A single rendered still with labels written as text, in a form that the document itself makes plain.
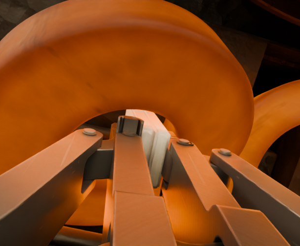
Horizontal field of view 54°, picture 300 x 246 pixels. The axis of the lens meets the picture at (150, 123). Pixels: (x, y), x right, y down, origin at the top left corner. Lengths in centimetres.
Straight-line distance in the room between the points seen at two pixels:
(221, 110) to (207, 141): 2
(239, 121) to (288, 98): 8
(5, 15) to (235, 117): 21
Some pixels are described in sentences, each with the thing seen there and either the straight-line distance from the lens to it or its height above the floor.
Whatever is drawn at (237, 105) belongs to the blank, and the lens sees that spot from 16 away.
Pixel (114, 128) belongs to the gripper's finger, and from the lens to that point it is 16.
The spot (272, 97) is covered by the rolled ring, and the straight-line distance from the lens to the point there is 24.
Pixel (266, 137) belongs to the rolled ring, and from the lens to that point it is 23.
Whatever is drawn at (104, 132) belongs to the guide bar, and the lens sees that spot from 25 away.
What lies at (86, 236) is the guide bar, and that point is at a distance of 19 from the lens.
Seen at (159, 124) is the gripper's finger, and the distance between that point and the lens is 16.
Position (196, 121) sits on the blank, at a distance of 16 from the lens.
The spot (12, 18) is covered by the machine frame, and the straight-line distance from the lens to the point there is 29.
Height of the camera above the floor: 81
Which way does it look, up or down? 8 degrees down
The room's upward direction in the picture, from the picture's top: 16 degrees clockwise
